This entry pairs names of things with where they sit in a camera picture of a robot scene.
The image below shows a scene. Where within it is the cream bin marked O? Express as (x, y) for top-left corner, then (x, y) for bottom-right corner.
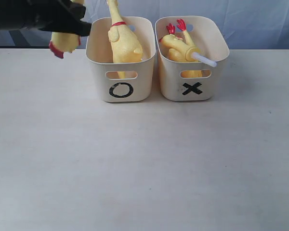
(86, 16), (156, 103)

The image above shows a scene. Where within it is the white backdrop curtain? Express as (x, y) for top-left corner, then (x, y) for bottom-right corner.
(0, 0), (289, 49)

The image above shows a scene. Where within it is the cream bin marked X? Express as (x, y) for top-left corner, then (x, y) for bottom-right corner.
(155, 16), (230, 102)

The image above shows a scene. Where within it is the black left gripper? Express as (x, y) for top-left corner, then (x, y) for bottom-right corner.
(0, 0), (92, 37)

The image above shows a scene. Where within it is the yellow rubber chicken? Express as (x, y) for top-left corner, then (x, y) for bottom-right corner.
(49, 0), (85, 59)
(106, 0), (144, 79)

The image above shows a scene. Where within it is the detached chicken head with tube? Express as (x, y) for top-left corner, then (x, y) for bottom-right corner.
(159, 34), (217, 67)

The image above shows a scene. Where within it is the headless yellow rubber chicken body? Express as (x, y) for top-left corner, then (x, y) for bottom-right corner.
(165, 18), (203, 78)

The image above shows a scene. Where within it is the yellow rubber chicken front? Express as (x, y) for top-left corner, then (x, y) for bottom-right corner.
(106, 0), (144, 79)

